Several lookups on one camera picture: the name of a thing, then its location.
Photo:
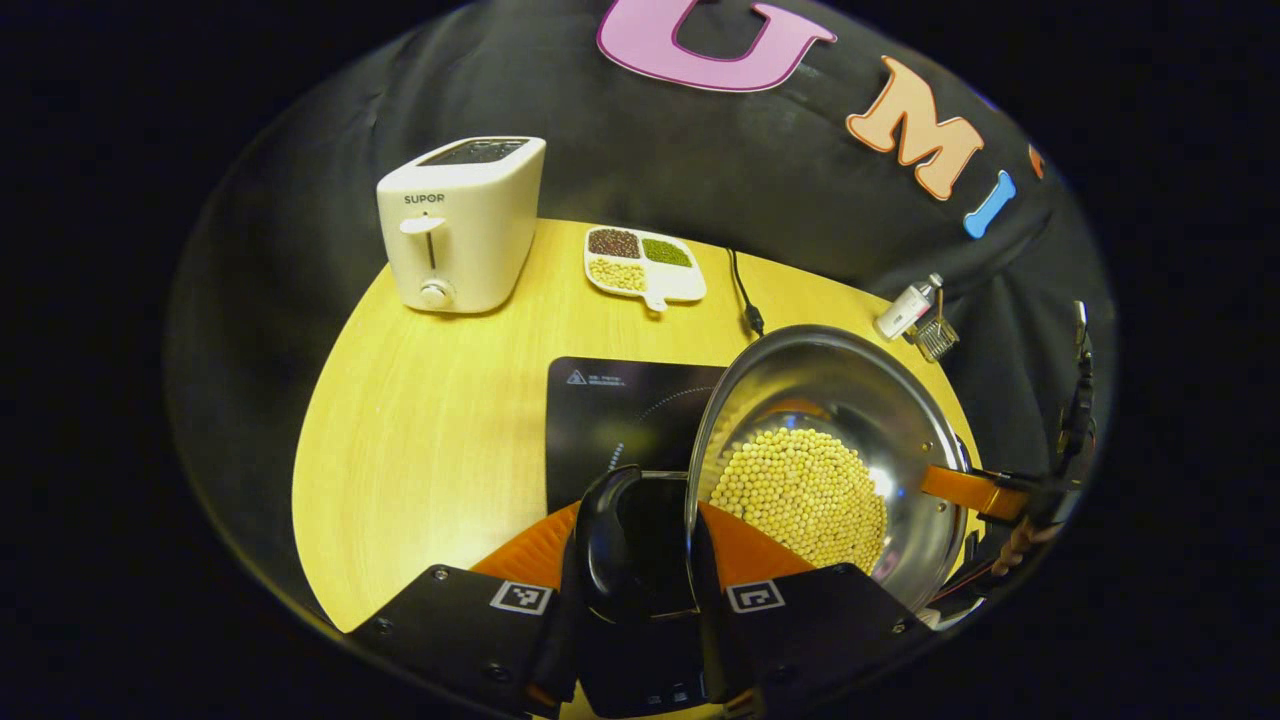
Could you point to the small pile of yellow beans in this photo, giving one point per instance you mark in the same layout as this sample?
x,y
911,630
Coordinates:
x,y
617,274

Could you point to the pile of dark red beans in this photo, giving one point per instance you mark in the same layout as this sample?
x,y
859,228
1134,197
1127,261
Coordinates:
x,y
613,243

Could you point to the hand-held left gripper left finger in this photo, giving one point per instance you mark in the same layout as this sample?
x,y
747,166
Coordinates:
x,y
470,630

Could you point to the white divided plate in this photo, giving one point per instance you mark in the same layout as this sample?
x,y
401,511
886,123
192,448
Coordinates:
x,y
680,285

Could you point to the black induction cooktop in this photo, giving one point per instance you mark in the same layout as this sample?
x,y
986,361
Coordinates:
x,y
610,410

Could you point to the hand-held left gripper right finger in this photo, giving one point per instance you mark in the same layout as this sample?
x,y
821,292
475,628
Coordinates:
x,y
820,625

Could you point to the pile of yellow soybeans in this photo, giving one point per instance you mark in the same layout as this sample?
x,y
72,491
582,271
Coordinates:
x,y
800,495

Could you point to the small white bottle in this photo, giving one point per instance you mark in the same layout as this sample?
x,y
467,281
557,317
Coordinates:
x,y
905,310

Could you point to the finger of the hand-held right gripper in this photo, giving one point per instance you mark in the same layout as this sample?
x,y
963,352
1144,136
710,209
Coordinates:
x,y
960,488

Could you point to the glass container with stick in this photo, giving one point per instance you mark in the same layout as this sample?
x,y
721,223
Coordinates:
x,y
937,335

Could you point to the white toaster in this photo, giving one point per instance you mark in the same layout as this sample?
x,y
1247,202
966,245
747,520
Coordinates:
x,y
470,240

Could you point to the pile of green beans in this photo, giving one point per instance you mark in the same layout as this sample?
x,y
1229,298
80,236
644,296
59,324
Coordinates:
x,y
666,252

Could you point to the stainless steel pot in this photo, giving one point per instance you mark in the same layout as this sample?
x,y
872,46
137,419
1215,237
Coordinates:
x,y
830,390

